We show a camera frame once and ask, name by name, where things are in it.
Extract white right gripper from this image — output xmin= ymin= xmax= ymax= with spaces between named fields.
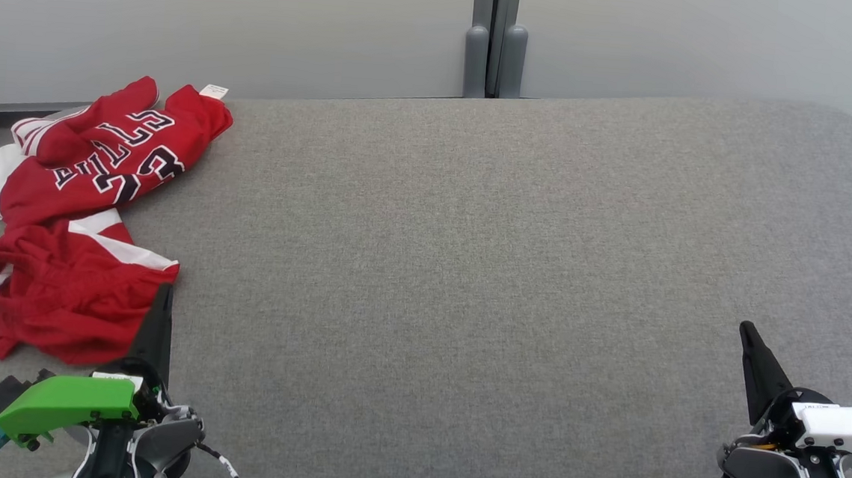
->
xmin=730 ymin=321 xmax=852 ymax=463

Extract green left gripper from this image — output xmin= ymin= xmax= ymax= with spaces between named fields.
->
xmin=0 ymin=272 xmax=182 ymax=456

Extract red white-striped Bulls shorts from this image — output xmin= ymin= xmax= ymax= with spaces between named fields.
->
xmin=0 ymin=202 xmax=184 ymax=372

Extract red Bulls 23 jersey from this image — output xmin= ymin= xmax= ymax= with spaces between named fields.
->
xmin=0 ymin=65 xmax=236 ymax=245

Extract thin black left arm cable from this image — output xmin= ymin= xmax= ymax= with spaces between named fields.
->
xmin=192 ymin=441 xmax=248 ymax=478

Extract grey partition post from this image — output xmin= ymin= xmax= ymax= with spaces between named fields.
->
xmin=491 ymin=0 xmax=531 ymax=99
xmin=462 ymin=0 xmax=497 ymax=99

